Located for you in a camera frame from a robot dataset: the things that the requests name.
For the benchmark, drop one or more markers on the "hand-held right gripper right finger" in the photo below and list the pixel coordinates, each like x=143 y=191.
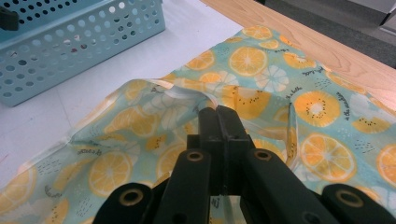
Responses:
x=235 y=137

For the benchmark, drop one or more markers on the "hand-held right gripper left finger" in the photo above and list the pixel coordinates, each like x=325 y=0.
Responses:
x=207 y=137

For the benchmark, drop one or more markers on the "lemon print cloth bag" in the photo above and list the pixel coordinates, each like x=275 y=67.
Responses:
x=249 y=62

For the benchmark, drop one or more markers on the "light blue perforated plastic basket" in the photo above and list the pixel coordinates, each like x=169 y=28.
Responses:
x=77 y=56

